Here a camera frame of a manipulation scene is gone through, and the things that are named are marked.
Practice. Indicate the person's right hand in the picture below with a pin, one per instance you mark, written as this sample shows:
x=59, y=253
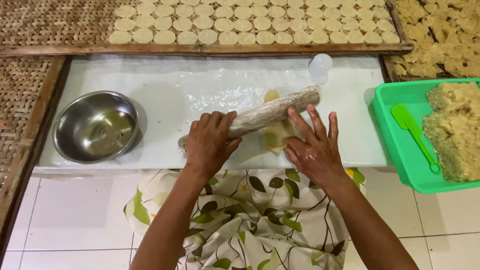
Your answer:
x=318, y=157

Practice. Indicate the person's left hand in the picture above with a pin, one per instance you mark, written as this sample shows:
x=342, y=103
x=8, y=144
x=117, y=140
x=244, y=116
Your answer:
x=208, y=148

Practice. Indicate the plastic-wrapped rolling pin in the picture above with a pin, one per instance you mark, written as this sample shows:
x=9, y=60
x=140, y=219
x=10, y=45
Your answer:
x=270, y=110

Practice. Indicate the flattened yellow dough piece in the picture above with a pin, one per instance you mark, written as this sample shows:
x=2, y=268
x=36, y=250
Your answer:
x=275, y=135

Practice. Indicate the plastic-covered white work board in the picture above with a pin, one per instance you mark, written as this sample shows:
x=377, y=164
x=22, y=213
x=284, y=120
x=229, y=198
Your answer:
x=168, y=86

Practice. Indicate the green plastic tray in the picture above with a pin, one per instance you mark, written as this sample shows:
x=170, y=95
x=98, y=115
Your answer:
x=397, y=150

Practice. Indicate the person's leaf-print clothing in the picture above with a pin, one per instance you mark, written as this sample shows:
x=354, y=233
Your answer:
x=255, y=221

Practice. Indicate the white light bulb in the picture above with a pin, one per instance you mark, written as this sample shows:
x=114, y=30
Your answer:
x=320, y=64

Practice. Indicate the green plastic spatula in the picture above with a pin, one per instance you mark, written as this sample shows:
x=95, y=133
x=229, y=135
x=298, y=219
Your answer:
x=410, y=125

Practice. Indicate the round steel bowl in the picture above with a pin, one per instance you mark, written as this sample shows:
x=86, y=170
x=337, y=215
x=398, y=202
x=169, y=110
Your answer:
x=95, y=127

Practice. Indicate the rows of round dough discs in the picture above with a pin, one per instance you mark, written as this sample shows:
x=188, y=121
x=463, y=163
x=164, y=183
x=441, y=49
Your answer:
x=243, y=24

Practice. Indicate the heap of yellow dough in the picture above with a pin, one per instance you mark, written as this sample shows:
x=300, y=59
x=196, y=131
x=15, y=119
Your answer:
x=455, y=131

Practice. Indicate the bamboo tray of dried crackers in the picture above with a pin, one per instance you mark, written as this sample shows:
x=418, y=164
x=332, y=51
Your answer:
x=442, y=33

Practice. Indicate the wood-framed woven bamboo drying tray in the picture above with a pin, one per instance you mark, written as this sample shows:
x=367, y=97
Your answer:
x=56, y=26

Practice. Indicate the empty woven bamboo tray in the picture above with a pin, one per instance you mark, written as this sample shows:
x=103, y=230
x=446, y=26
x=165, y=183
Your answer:
x=18, y=97

